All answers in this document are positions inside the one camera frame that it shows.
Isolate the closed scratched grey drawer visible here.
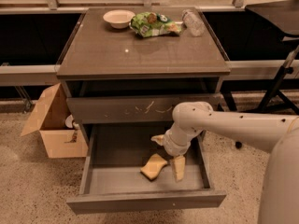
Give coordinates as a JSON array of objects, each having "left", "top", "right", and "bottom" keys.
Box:
[{"left": 66, "top": 94, "right": 220, "bottom": 124}]

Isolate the yellow sponge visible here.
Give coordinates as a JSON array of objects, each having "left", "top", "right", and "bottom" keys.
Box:
[{"left": 140, "top": 154, "right": 167, "bottom": 180}]

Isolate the cardboard box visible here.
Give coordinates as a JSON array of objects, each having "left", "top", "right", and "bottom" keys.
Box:
[{"left": 21, "top": 84, "right": 88, "bottom": 158}]

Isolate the grey drawer cabinet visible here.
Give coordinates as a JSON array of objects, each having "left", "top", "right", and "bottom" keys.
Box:
[{"left": 57, "top": 8, "right": 230, "bottom": 139}]

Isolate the white cup in box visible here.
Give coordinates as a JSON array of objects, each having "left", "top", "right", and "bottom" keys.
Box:
[{"left": 64, "top": 115, "right": 79, "bottom": 130}]

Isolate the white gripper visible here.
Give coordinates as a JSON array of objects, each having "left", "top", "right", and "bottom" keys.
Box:
[{"left": 150, "top": 123, "right": 202, "bottom": 182}]

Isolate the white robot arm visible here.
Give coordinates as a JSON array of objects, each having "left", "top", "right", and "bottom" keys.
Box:
[{"left": 151, "top": 102, "right": 299, "bottom": 224}]

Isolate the green chip bag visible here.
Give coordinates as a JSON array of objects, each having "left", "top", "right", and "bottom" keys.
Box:
[{"left": 130, "top": 12, "right": 181, "bottom": 38}]

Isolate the open grey middle drawer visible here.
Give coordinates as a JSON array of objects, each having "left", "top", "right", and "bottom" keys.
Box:
[{"left": 67, "top": 122, "right": 226, "bottom": 214}]

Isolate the clear plastic bottle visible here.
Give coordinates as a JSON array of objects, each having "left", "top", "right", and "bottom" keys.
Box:
[{"left": 182, "top": 9, "right": 205, "bottom": 37}]

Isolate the white bowl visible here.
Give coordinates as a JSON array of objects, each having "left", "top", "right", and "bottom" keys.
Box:
[{"left": 103, "top": 10, "right": 135, "bottom": 29}]

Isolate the black folding table stand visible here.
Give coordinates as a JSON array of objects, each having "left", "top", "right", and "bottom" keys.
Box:
[{"left": 235, "top": 0, "right": 299, "bottom": 150}]

